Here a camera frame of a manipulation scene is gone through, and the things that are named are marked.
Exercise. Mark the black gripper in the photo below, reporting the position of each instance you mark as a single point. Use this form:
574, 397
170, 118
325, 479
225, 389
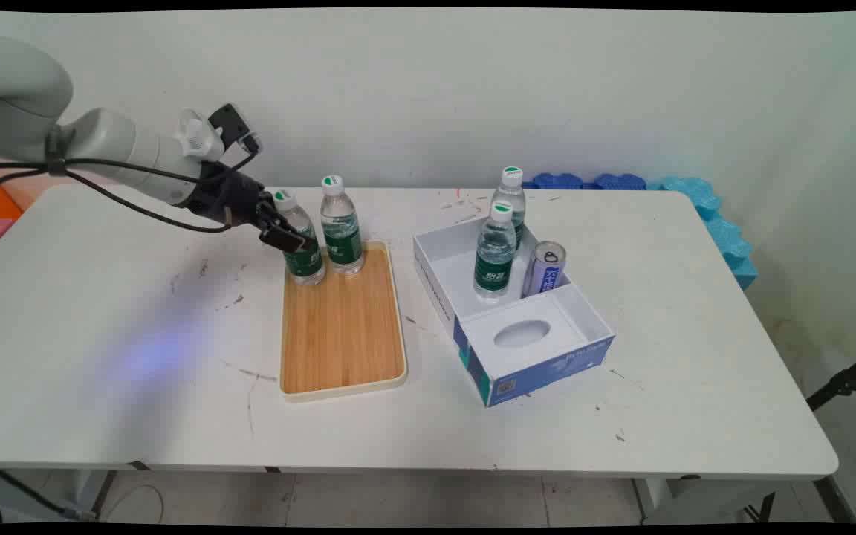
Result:
224, 195

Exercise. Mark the green label water bottle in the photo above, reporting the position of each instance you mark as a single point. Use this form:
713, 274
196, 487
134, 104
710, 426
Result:
511, 195
341, 230
307, 264
495, 260

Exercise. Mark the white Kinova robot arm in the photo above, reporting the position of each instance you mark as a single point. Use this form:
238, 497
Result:
19, 104

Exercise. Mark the bamboo tray with cream rim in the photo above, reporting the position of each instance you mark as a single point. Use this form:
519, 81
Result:
342, 334

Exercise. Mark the silver blue drink can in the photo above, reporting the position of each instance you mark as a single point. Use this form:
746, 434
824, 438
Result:
545, 271

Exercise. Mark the dark blue foam mat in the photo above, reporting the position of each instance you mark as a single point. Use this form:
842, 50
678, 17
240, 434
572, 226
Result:
558, 180
620, 181

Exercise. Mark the white and blue cardboard box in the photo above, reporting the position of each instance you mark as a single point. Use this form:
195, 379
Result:
539, 357

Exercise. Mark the light blue foam mat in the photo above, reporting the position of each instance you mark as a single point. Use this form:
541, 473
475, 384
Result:
733, 249
692, 193

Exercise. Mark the black tripod leg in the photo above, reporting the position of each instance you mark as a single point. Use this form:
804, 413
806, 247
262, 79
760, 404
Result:
844, 383

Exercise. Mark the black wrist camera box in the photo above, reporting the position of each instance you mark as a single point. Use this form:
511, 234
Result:
231, 122

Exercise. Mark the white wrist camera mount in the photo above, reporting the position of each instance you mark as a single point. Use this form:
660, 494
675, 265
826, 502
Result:
194, 134

